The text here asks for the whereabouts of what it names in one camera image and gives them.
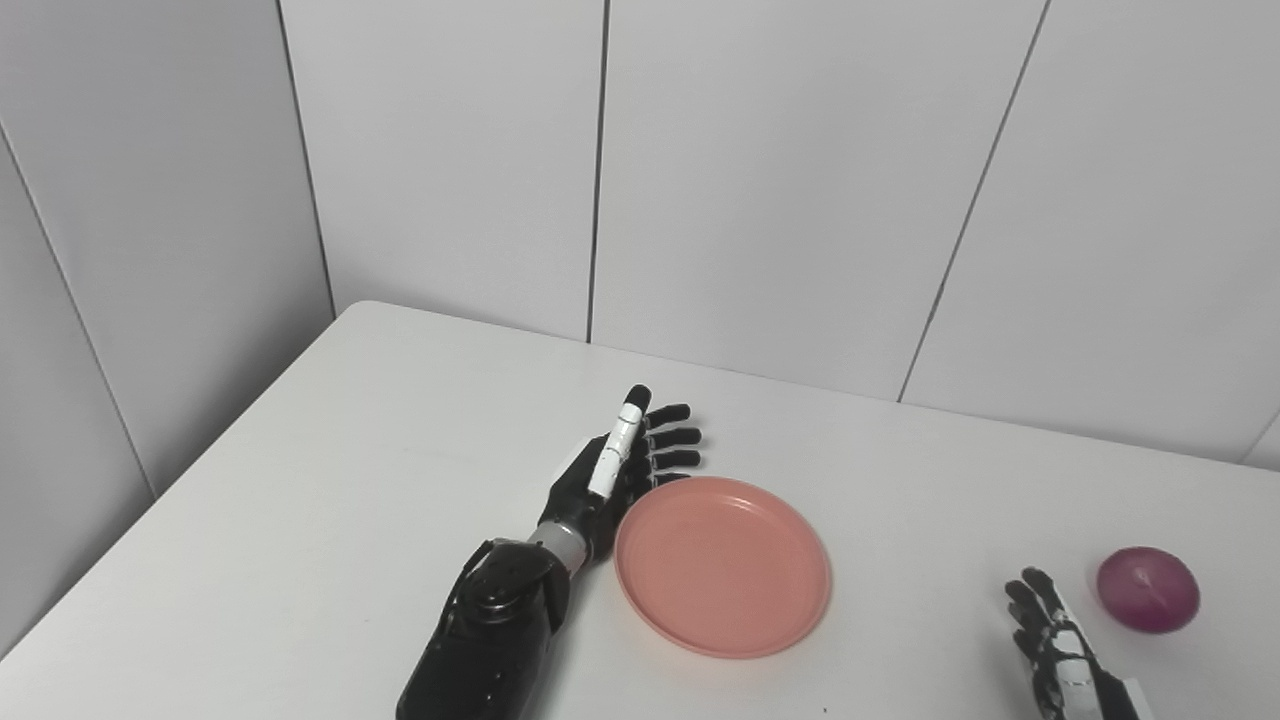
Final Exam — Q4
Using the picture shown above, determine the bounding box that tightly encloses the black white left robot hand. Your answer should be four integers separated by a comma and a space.
536, 384, 704, 563

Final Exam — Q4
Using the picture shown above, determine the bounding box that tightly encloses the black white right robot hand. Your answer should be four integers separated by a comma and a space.
1004, 566, 1157, 720

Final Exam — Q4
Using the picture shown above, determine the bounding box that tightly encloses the purple red onion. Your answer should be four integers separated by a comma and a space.
1096, 545, 1202, 635

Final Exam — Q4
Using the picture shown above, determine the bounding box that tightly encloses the pink round plate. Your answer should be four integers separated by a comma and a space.
613, 475, 834, 661

